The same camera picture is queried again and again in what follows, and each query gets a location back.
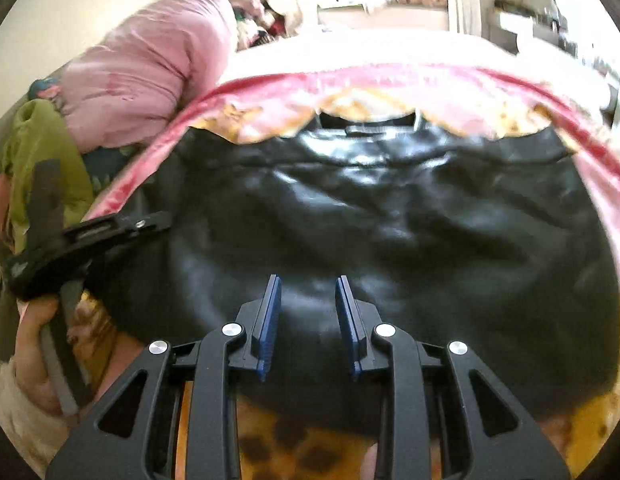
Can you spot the person's left hand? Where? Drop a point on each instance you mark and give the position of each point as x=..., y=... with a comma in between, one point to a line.
x=32, y=350

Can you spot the pink quilt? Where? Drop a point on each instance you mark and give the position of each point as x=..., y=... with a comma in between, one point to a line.
x=150, y=60

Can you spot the cluttered shelf unit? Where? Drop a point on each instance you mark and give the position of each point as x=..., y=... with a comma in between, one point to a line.
x=529, y=25

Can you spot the pile of colourful clothes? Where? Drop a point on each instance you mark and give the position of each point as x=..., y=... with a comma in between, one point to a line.
x=260, y=20

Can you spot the light bed sheet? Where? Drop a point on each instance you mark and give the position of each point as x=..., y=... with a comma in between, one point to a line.
x=389, y=45

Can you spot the person's left forearm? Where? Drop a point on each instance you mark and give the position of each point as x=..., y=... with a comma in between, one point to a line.
x=25, y=420

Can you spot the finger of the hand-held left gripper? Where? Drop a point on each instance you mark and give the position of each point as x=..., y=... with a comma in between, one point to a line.
x=120, y=224

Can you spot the pink printed blanket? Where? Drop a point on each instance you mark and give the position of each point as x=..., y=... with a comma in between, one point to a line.
x=290, y=97

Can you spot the black leather jacket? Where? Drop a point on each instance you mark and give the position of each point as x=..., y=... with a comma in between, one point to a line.
x=389, y=235

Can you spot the green cloth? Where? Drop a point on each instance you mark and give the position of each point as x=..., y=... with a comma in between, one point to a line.
x=45, y=135

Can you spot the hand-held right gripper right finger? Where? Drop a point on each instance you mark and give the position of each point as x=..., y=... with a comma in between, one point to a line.
x=347, y=330

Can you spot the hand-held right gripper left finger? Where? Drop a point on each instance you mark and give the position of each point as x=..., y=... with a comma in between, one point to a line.
x=270, y=330

